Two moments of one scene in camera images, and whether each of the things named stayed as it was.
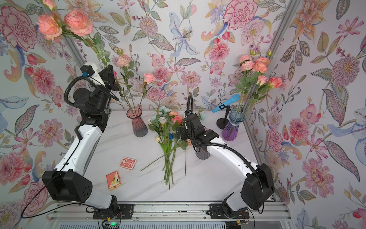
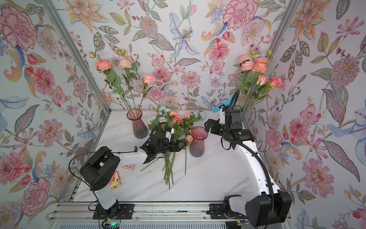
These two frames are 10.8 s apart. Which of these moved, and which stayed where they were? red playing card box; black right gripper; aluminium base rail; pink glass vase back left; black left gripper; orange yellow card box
Moved: black right gripper; black left gripper
Stayed: aluminium base rail; pink glass vase back left; orange yellow card box; red playing card box
